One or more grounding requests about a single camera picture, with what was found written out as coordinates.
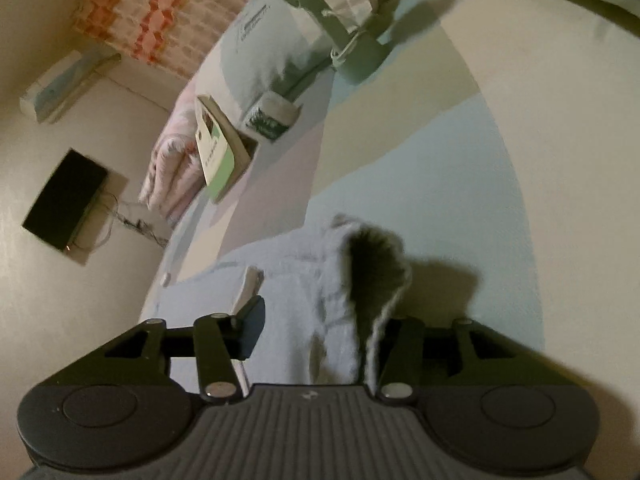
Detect green handheld fan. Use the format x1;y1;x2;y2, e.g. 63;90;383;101
247;0;396;83

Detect green and white book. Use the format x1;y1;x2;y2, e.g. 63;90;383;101
194;95;259;204

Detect bed with patchwork sheet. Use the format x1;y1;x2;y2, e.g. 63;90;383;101
137;0;640;396

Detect pink folded quilt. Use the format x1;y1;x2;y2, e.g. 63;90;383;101
139;80;221;226

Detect black wall television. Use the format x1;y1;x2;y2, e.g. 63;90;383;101
22;147;110;258

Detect patterned curtain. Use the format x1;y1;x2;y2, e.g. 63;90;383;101
70;0;261;81

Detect light blue sweatpants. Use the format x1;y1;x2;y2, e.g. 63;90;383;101
140;212;416;396

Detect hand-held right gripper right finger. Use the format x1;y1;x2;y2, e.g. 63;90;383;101
375;316;531;403

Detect large striped pillow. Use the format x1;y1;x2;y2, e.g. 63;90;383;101
220;0;381;126

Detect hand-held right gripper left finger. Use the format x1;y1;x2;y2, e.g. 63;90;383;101
102;295;266;403

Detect wall air conditioner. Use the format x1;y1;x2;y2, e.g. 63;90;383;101
20;50;123;123

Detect dangling television cables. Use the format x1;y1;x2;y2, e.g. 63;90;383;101
70;195;171;251

